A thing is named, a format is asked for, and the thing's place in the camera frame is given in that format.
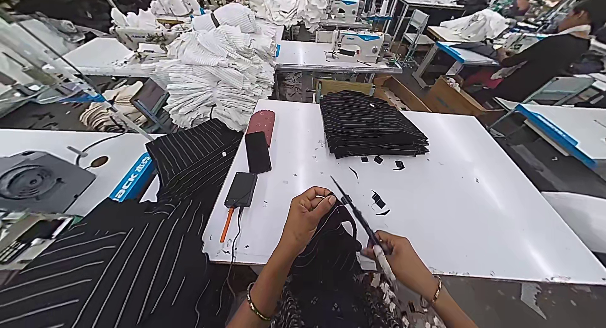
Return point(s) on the person's left hand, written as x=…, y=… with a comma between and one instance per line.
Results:
x=301, y=219

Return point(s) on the person's right hand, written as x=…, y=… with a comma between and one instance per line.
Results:
x=402, y=259

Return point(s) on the person's left fingers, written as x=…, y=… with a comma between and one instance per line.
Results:
x=313, y=203

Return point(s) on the person's left thumb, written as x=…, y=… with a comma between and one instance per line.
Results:
x=324, y=207

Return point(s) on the person's left index finger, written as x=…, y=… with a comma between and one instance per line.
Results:
x=315, y=191

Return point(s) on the person's right fingers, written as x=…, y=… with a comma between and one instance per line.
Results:
x=378, y=242

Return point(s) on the black striped garment piece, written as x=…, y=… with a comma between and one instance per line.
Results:
x=329, y=247

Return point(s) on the person's left forearm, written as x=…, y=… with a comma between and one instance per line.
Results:
x=269, y=280

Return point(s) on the person's right forearm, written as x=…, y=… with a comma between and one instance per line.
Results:
x=445, y=299

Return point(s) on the thin black fabric scrap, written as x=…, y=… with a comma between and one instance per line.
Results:
x=354, y=172

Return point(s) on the black smartphone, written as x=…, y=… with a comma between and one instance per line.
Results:
x=258, y=153

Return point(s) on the person's body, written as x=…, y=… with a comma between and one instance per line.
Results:
x=341, y=302

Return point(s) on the black power bank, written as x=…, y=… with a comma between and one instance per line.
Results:
x=241, y=189

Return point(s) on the white work table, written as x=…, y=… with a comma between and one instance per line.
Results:
x=449, y=214

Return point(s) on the stack of black striped fabric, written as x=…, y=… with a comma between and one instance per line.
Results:
x=369, y=124

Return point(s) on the red dotted case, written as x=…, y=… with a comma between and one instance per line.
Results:
x=261, y=121

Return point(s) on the brown cardboard box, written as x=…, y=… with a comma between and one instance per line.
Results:
x=447, y=96
x=402, y=93

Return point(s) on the pile of white striped garments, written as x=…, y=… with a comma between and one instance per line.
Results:
x=220, y=72

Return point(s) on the white blue sewing machine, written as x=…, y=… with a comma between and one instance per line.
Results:
x=362, y=46
x=344, y=10

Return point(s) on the pile of black striped garments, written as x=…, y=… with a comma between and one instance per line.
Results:
x=128, y=261

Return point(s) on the sewing table with blue edge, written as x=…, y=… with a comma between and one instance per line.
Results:
x=466, y=55

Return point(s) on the white blue-edged sewing table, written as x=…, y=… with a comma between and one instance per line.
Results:
x=113, y=162

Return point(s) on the pile of beige fabric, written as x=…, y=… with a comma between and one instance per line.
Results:
x=118, y=106

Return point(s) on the pile of white fabric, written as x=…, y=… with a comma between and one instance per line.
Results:
x=477, y=25

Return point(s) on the grey machine part, round grille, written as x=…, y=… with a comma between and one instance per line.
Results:
x=40, y=181

